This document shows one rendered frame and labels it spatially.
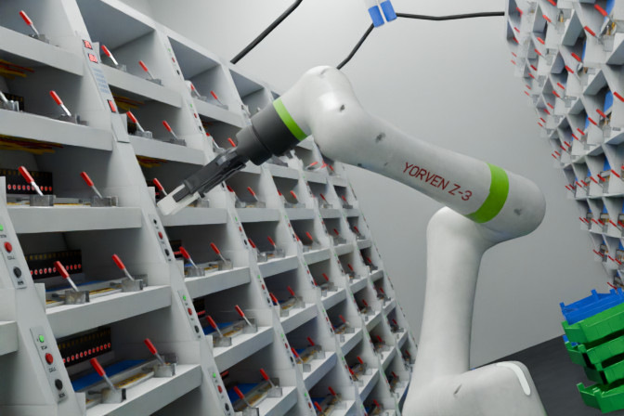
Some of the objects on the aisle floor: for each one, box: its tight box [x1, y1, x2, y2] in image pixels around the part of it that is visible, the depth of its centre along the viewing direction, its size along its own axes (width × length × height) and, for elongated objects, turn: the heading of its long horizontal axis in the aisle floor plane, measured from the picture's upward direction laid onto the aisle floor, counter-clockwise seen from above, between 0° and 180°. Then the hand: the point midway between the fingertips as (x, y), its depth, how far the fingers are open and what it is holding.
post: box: [0, 0, 236, 416], centre depth 219 cm, size 20×9×174 cm, turn 4°
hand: (177, 200), depth 182 cm, fingers open, 3 cm apart
